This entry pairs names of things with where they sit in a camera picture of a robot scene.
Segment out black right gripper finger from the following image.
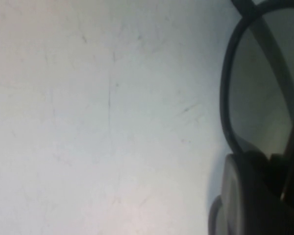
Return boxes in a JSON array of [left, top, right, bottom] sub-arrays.
[[207, 151, 294, 235]]

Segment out black framed glasses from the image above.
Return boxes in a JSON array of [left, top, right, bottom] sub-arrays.
[[220, 0, 294, 201]]

